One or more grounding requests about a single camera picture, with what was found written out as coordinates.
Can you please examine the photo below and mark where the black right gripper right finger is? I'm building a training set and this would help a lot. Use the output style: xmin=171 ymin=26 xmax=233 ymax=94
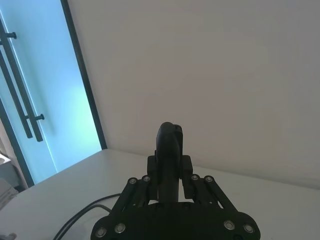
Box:
xmin=179 ymin=154 xmax=262 ymax=240

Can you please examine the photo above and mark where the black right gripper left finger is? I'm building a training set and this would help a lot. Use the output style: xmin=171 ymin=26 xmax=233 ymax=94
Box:
xmin=90 ymin=154 xmax=161 ymax=240

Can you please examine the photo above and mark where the thin dark cable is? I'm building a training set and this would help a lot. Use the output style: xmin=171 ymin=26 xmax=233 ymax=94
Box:
xmin=52 ymin=193 xmax=122 ymax=240
xmin=57 ymin=204 xmax=112 ymax=240

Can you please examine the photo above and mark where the frosted glass door black frame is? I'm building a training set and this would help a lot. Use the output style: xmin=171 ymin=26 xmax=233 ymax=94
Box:
xmin=0 ymin=0 xmax=109 ymax=189

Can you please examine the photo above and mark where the black bar door handle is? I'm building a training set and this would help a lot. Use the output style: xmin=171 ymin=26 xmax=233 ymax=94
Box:
xmin=0 ymin=17 xmax=45 ymax=144
xmin=0 ymin=51 xmax=34 ymax=139

